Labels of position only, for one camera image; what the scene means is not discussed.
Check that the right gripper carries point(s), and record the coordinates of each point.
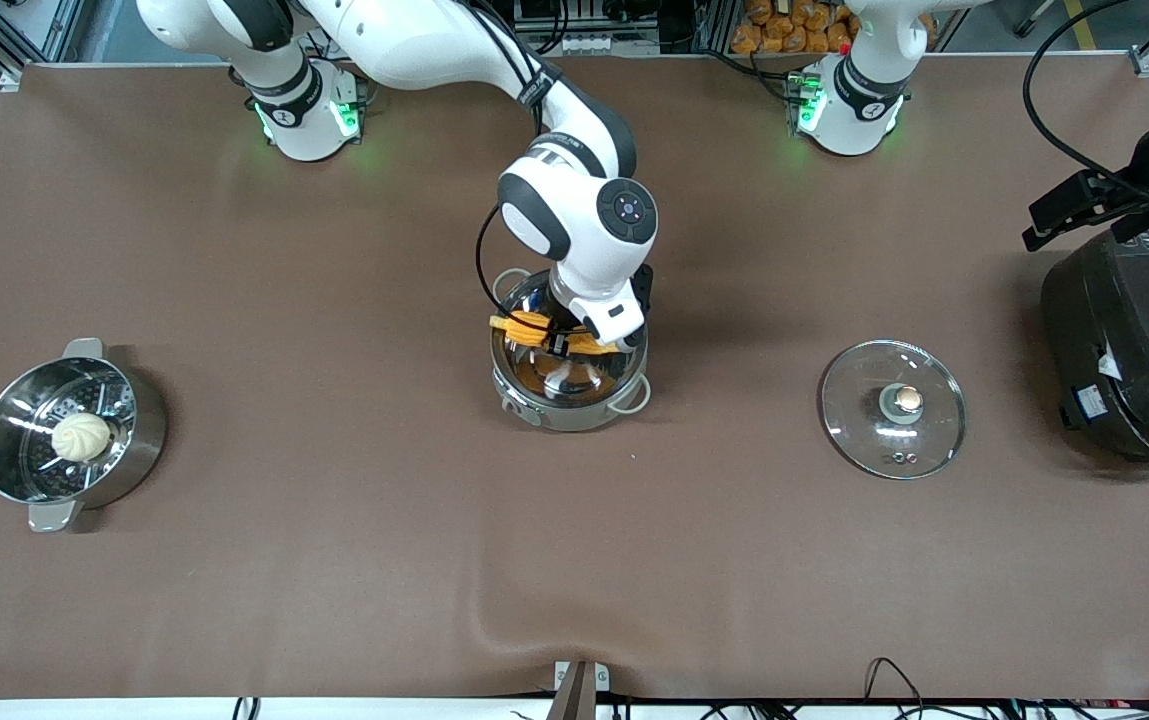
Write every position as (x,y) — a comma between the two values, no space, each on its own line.
(559,310)

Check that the yellow corn cob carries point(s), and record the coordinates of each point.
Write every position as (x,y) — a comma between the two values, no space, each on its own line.
(524,325)

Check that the round glass pot lid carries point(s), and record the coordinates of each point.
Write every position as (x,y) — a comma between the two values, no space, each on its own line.
(864,420)

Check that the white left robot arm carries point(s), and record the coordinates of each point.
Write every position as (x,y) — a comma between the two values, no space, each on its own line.
(854,120)

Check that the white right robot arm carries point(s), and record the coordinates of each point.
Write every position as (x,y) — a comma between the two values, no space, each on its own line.
(414,50)

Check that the steel steamer pot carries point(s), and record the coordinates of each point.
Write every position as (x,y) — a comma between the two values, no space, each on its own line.
(142,440)

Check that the black rice cooker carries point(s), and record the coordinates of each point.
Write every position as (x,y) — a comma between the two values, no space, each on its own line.
(1134,340)

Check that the brown table cover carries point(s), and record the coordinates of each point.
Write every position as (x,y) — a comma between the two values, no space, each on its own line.
(734,550)

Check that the bag of orange breads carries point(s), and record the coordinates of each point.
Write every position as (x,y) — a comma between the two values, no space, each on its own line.
(784,30)

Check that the white steamed bun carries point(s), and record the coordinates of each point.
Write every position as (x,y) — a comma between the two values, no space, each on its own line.
(81,437)

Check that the metal table bracket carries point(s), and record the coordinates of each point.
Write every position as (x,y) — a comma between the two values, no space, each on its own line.
(574,690)

